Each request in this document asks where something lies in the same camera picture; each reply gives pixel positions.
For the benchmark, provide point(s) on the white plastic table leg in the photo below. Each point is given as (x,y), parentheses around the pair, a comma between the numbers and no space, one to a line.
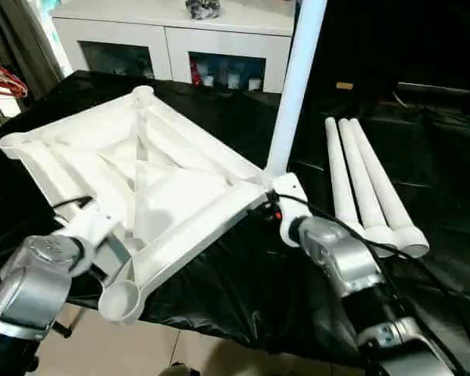
(341,172)
(294,86)
(364,184)
(388,192)

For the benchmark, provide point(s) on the white plastic table top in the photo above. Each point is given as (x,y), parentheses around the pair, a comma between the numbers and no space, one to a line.
(172,180)

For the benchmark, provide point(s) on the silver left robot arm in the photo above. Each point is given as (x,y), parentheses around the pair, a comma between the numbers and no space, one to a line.
(31,290)

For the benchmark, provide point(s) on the black plastic mat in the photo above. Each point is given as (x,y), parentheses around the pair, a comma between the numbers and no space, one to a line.
(243,290)

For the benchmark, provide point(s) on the small white jar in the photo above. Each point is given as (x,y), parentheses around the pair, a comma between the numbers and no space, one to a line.
(255,82)
(233,78)

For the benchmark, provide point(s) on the small yellow label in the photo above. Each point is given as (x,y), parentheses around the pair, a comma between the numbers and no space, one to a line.
(345,85)

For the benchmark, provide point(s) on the red bottle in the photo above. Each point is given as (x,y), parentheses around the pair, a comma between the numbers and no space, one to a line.
(195,74)

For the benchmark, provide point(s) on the white sideboard cabinet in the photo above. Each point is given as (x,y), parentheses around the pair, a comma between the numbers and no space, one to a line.
(227,31)

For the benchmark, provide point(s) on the black low shelf board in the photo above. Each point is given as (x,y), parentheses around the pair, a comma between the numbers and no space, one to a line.
(442,88)

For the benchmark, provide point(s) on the grey crumpled object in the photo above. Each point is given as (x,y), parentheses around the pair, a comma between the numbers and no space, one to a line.
(203,8)

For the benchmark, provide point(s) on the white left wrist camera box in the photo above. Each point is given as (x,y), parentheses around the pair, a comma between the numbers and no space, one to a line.
(98,235)

